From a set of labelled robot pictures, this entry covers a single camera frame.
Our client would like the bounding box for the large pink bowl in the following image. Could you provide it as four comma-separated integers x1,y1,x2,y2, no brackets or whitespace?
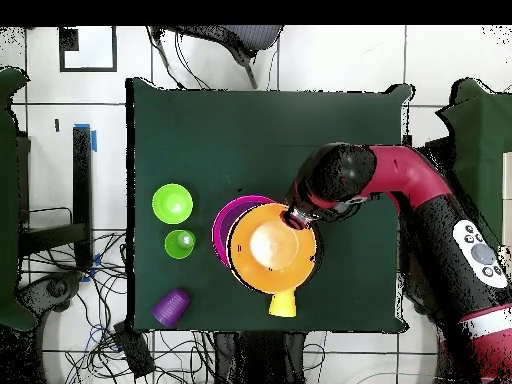
211,194,278,268

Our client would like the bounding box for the dark green tablecloth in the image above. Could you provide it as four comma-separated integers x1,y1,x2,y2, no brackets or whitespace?
124,76,414,336

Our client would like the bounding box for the purple cup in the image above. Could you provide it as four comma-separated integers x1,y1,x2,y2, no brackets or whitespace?
150,287,192,329

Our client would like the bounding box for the black metal stand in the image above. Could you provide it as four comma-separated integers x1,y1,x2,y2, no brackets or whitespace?
17,125,95,270

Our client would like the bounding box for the yellow cup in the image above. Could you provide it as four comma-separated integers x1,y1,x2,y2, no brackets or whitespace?
268,291,298,319

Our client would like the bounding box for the black power strip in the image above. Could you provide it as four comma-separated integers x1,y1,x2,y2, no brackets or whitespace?
112,320,156,380

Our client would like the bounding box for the grey office chair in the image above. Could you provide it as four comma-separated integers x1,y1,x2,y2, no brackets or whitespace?
148,25,284,90

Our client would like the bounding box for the large orange bowl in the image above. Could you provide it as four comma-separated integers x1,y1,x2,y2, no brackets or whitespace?
227,202,321,295

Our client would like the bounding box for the black caster leg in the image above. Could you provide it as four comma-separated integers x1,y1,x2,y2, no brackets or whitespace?
16,270,84,314

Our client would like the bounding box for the green cup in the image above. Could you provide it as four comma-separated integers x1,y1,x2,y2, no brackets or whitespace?
164,228,198,260

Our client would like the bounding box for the blue tape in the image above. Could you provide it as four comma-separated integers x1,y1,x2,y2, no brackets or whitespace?
74,123,98,154

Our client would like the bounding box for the small green bowl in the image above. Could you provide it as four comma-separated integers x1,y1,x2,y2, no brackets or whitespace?
151,182,195,226

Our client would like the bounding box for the black square frame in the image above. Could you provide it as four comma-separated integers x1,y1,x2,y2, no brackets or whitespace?
58,26,119,74

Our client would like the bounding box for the green-clothed side table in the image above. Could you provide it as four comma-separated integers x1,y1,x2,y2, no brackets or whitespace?
435,78,512,249
0,66,38,332

